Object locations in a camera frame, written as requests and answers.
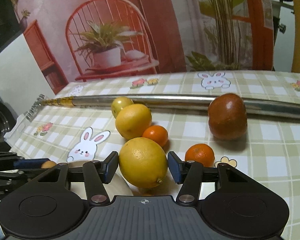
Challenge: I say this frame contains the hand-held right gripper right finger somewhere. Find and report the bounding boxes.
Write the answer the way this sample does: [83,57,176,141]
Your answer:
[168,152,259,205]

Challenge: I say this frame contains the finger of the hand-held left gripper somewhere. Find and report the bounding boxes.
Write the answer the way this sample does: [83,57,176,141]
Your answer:
[0,151,50,170]
[0,170,28,201]

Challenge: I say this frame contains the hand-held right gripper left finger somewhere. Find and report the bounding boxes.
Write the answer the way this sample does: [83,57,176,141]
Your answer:
[27,152,119,205]

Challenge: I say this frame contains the beige plate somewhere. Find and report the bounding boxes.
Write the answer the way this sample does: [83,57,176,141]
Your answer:
[67,160,140,198]

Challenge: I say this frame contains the large yellow lemon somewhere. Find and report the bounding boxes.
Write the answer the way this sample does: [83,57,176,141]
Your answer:
[119,137,168,188]

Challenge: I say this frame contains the brown-red round fruit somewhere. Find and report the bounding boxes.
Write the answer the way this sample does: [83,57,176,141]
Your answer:
[207,93,248,140]

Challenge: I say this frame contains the small orange mandarin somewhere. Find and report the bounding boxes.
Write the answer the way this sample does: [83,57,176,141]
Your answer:
[142,125,169,147]
[185,144,215,167]

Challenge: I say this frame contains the white washing machine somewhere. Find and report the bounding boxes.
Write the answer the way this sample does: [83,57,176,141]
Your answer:
[0,82,17,151]

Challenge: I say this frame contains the small yellow-green fruit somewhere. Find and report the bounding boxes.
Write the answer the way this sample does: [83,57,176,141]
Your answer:
[111,97,134,119]

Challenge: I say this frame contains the checkered bunny print tablecloth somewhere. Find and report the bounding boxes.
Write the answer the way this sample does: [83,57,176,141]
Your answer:
[4,70,300,240]

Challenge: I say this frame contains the printed room scene backdrop cloth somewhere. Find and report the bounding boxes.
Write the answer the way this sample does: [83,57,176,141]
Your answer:
[6,0,275,96]

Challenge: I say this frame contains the dark window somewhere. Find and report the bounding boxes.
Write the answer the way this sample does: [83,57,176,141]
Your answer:
[0,0,23,55]

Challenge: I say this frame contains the black exercise bike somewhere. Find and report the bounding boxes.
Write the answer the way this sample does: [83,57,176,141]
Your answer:
[267,0,295,33]

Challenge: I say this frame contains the metal rod with amber handle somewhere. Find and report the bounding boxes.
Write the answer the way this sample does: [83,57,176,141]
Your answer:
[26,94,300,123]

